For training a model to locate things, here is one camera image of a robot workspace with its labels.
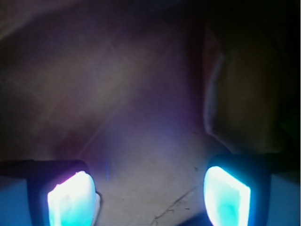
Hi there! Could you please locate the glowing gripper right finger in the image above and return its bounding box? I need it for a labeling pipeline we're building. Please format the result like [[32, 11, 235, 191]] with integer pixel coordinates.
[[203, 154, 301, 226]]

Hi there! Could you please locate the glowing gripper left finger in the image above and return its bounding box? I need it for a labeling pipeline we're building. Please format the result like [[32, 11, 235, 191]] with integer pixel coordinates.
[[0, 160, 100, 226]]

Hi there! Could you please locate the orange spiral seashell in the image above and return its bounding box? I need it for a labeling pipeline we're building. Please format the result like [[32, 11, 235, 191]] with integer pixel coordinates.
[[204, 26, 295, 154]]

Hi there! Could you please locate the brown paper bag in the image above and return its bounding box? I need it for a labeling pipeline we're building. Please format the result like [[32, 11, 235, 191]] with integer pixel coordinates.
[[0, 0, 301, 226]]

